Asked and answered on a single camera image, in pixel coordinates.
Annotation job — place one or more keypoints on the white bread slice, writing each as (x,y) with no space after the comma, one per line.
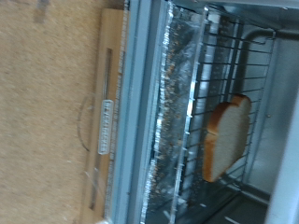
(230,133)

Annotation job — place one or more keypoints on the silver toaster oven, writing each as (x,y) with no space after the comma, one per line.
(280,109)

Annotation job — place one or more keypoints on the aluminium foil tray liner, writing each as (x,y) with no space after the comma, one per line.
(174,93)

